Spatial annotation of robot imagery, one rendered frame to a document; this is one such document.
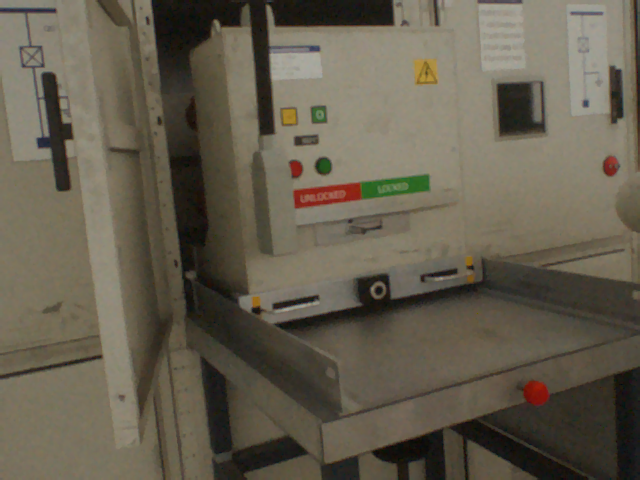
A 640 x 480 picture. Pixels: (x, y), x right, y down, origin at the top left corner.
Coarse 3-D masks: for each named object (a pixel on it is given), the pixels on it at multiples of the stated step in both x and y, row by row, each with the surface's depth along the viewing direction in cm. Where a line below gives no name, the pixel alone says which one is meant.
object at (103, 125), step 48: (96, 0) 100; (96, 48) 95; (48, 96) 77; (96, 96) 75; (144, 96) 134; (96, 144) 75; (144, 144) 129; (96, 192) 75; (96, 240) 76; (144, 240) 127; (96, 288) 76; (144, 288) 120; (144, 336) 113; (144, 384) 101
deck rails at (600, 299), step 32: (480, 288) 140; (512, 288) 133; (544, 288) 124; (576, 288) 117; (608, 288) 111; (224, 320) 124; (256, 320) 106; (608, 320) 109; (256, 352) 109; (288, 352) 95; (320, 352) 85; (320, 384) 86
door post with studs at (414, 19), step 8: (392, 0) 162; (400, 0) 158; (408, 0) 159; (416, 0) 160; (392, 8) 162; (400, 8) 159; (408, 8) 159; (416, 8) 160; (400, 16) 159; (408, 16) 159; (416, 16) 160; (400, 24) 159; (416, 24) 160; (448, 448) 174; (448, 456) 174; (448, 464) 174; (448, 472) 175
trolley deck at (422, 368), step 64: (192, 320) 136; (320, 320) 127; (384, 320) 123; (448, 320) 119; (512, 320) 115; (576, 320) 112; (256, 384) 100; (384, 384) 90; (448, 384) 88; (512, 384) 92; (576, 384) 98; (320, 448) 80
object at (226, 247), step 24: (216, 48) 117; (192, 72) 133; (216, 72) 119; (456, 72) 135; (216, 96) 121; (216, 120) 123; (216, 144) 125; (216, 168) 126; (216, 192) 129; (240, 192) 117; (216, 216) 131; (240, 216) 118; (216, 240) 134; (240, 240) 120; (216, 264) 136; (240, 264) 121; (240, 288) 123
